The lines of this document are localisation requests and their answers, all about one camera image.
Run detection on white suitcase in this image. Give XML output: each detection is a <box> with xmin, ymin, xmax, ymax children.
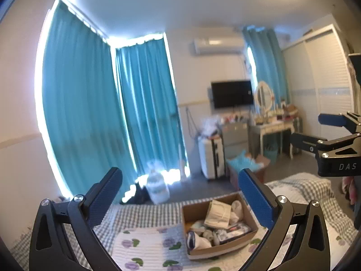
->
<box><xmin>198</xmin><ymin>135</ymin><xmax>228</xmax><ymax>180</ymax></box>

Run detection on wide teal curtain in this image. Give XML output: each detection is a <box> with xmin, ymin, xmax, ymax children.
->
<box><xmin>41</xmin><ymin>0</ymin><xmax>139</xmax><ymax>200</ymax></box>

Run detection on clear water jug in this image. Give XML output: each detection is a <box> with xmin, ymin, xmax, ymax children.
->
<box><xmin>146</xmin><ymin>160</ymin><xmax>171</xmax><ymax>204</ymax></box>

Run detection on cardboard box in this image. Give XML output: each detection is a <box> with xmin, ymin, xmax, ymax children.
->
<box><xmin>181</xmin><ymin>192</ymin><xmax>259</xmax><ymax>261</ymax></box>

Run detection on small white sock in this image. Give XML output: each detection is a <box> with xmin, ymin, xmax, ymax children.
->
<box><xmin>229</xmin><ymin>200</ymin><xmax>243</xmax><ymax>224</ymax></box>

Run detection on white floral quilted blanket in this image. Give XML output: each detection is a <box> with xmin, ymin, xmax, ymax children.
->
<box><xmin>111</xmin><ymin>225</ymin><xmax>354</xmax><ymax>271</ymax></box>

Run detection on short teal curtain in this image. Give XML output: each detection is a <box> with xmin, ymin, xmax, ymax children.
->
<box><xmin>242</xmin><ymin>26</ymin><xmax>292</xmax><ymax>111</ymax></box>

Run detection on brown floor carton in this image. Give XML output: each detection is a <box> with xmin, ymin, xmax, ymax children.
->
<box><xmin>228</xmin><ymin>155</ymin><xmax>272</xmax><ymax>190</ymax></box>

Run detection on black wall television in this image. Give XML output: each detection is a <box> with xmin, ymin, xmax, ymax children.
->
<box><xmin>211</xmin><ymin>79</ymin><xmax>254</xmax><ymax>109</ymax></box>

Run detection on narrow teal curtain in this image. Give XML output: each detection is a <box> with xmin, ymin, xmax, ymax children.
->
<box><xmin>115</xmin><ymin>32</ymin><xmax>188</xmax><ymax>176</ymax></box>

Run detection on white oval mirror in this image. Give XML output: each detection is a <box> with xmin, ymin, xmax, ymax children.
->
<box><xmin>253</xmin><ymin>81</ymin><xmax>275</xmax><ymax>116</ymax></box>

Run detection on white dressing table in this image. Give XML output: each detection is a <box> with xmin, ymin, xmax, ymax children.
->
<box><xmin>249</xmin><ymin>115</ymin><xmax>300</xmax><ymax>159</ymax></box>

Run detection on cream white cloth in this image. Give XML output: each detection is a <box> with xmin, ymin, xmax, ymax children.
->
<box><xmin>203</xmin><ymin>199</ymin><xmax>232</xmax><ymax>229</ymax></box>

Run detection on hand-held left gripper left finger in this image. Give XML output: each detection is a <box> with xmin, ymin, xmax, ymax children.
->
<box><xmin>28</xmin><ymin>166</ymin><xmax>125</xmax><ymax>271</ymax></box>

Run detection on grey checked bedsheet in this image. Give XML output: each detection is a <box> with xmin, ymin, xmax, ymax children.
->
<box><xmin>11</xmin><ymin>172</ymin><xmax>354</xmax><ymax>271</ymax></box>

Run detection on small grey fridge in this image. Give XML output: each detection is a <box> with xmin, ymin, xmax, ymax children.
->
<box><xmin>221</xmin><ymin>121</ymin><xmax>250</xmax><ymax>162</ymax></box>

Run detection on person's right hand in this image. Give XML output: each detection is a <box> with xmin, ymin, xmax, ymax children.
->
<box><xmin>341</xmin><ymin>176</ymin><xmax>361</xmax><ymax>204</ymax></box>

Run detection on floral tissue pack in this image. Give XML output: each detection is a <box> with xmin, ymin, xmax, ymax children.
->
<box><xmin>217</xmin><ymin>222</ymin><xmax>253</xmax><ymax>245</ymax></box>

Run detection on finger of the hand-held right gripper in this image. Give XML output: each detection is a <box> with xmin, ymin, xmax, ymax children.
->
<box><xmin>290</xmin><ymin>132</ymin><xmax>328</xmax><ymax>154</ymax></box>
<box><xmin>318</xmin><ymin>112</ymin><xmax>361</xmax><ymax>127</ymax></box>

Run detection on white grey sock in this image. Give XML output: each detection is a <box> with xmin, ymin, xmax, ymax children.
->
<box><xmin>186</xmin><ymin>231</ymin><xmax>213</xmax><ymax>251</ymax></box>

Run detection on clear plastic bag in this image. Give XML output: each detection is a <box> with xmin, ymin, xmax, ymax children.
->
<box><xmin>201</xmin><ymin>115</ymin><xmax>222</xmax><ymax>138</ymax></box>

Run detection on white air conditioner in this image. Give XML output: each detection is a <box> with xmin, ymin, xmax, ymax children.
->
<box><xmin>193</xmin><ymin>35</ymin><xmax>245</xmax><ymax>56</ymax></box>

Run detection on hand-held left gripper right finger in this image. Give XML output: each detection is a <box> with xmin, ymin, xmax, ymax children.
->
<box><xmin>238</xmin><ymin>168</ymin><xmax>331</xmax><ymax>271</ymax></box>

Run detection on teal waste bin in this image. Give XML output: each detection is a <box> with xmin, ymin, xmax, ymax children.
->
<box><xmin>265</xmin><ymin>143</ymin><xmax>279</xmax><ymax>165</ymax></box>

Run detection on blue plastic bag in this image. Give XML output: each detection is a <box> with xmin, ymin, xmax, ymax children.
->
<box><xmin>227</xmin><ymin>152</ymin><xmax>256</xmax><ymax>173</ymax></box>

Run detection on white slatted wardrobe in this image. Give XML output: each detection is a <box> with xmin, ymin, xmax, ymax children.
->
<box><xmin>282</xmin><ymin>24</ymin><xmax>356</xmax><ymax>159</ymax></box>

